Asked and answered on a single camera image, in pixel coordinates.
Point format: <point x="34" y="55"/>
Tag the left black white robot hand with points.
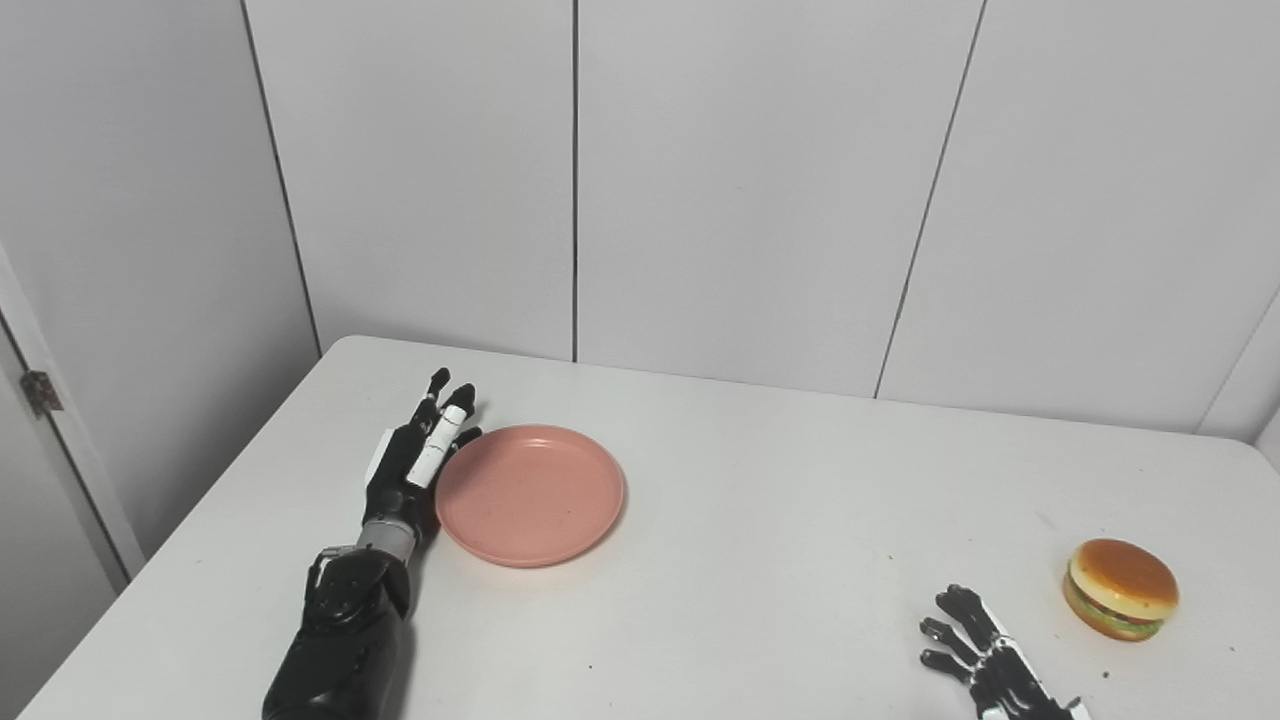
<point x="400" y="480"/>

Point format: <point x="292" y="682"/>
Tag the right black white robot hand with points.
<point x="1000" y="675"/>

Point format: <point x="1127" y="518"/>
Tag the pink round plate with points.
<point x="530" y="495"/>

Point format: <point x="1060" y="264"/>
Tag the toy hamburger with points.
<point x="1120" y="585"/>

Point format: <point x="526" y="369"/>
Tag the metal door hinge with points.
<point x="41" y="392"/>

